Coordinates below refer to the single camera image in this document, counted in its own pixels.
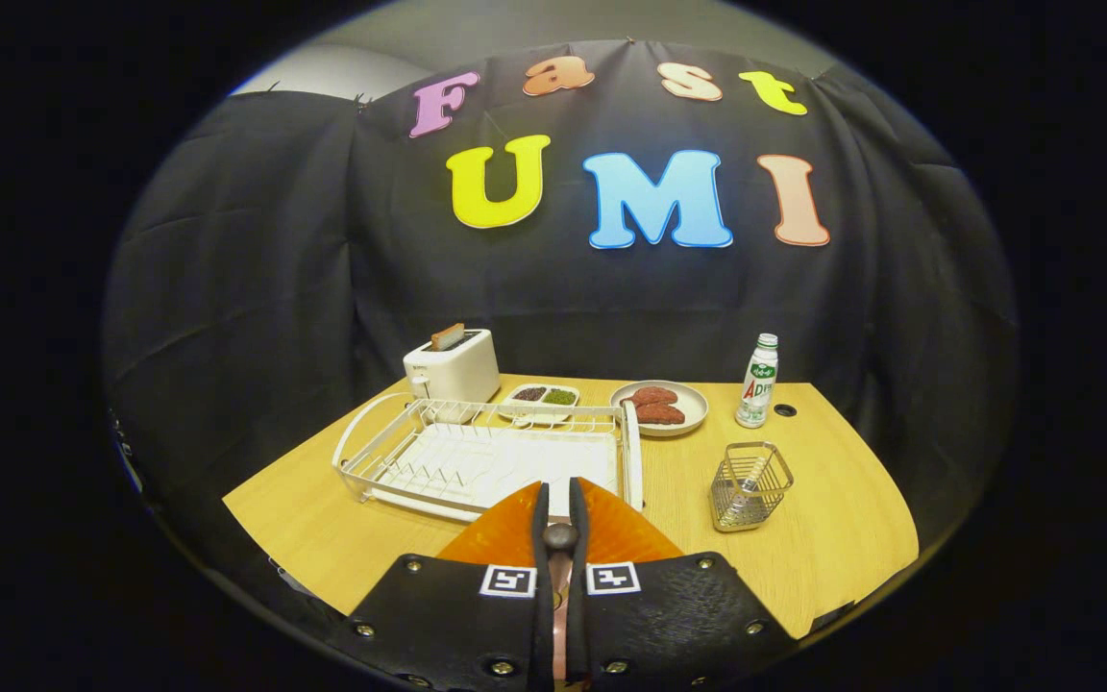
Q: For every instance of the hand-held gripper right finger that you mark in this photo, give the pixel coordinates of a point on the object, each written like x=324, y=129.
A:
x=577, y=615

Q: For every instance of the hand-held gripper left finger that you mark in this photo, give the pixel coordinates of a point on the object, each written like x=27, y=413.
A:
x=541, y=615

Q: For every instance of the white divided dish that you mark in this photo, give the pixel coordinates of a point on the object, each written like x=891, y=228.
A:
x=544, y=396

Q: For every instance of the beige plate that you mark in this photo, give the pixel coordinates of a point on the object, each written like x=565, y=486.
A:
x=695, y=404

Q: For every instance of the red meat piece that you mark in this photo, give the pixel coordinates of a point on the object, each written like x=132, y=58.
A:
x=659, y=414
x=654, y=395

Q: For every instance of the white toaster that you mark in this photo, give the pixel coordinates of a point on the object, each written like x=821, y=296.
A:
x=457, y=370

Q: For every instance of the white milk drink bottle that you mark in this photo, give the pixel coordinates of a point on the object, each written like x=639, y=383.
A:
x=757, y=384

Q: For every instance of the toast slice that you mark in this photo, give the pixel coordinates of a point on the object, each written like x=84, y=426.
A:
x=448, y=336

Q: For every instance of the black backdrop cloth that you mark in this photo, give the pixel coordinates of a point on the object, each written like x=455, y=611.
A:
x=275, y=288

